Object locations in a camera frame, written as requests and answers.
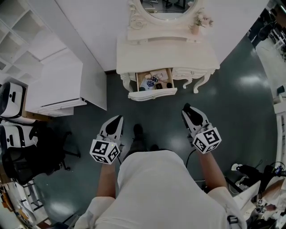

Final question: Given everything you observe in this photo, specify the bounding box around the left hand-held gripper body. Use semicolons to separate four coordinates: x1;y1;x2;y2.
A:
89;115;125;165

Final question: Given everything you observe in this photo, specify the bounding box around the person's dark trouser leg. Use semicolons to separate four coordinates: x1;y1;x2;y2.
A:
123;133;148;162

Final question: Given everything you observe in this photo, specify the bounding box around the vase with pale flowers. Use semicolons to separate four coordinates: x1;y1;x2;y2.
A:
188;7;215;35

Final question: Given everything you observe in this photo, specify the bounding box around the white side shelf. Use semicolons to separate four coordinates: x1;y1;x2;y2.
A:
273;93;286;172

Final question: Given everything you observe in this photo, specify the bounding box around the black office chair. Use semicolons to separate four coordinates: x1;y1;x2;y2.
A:
1;127;81;186

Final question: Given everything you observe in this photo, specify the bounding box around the white ornate dressing table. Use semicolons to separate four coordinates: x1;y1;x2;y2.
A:
116;35;221;94

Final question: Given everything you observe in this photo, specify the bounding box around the white low cabinet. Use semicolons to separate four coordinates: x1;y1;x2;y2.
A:
24;47;88;117

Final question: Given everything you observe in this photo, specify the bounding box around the person's white shirt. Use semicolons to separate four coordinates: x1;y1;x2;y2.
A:
75;149;247;229

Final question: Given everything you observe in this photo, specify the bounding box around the white cube shelf unit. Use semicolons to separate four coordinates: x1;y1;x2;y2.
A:
0;0;68;84

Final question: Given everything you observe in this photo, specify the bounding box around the person's right forearm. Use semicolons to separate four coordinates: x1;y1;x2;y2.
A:
197;151;228;191

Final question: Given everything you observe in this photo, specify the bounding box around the white drawer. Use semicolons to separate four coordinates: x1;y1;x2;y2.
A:
127;68;178;102
172;68;209;81

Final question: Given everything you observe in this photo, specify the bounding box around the person's right hand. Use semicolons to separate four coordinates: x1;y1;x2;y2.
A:
199;122;213;135

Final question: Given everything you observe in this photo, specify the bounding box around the oval mirror with white frame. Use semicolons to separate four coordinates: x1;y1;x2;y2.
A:
127;0;206;41

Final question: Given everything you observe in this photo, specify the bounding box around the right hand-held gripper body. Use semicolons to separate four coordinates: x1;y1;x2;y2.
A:
181;103;223;155

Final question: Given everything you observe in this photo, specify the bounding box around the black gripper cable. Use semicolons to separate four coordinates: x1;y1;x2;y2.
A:
185;149;198;169

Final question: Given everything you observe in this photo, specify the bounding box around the beige makeup box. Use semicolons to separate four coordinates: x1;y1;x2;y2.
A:
150;69;168;82

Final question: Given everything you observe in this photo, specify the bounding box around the wooden board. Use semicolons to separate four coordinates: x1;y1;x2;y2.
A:
21;110;55;123

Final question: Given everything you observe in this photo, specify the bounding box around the white metal rack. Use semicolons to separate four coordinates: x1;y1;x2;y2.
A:
0;178;46;229

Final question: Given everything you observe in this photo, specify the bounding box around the person's left forearm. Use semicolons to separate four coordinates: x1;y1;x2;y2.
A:
96;161;117;199

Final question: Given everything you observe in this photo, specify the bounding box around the closed white drawer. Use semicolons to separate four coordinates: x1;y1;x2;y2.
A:
172;68;209;81

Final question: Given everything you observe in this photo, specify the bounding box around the white and black machine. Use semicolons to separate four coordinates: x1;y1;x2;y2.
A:
0;81;27;119
0;123;39;150

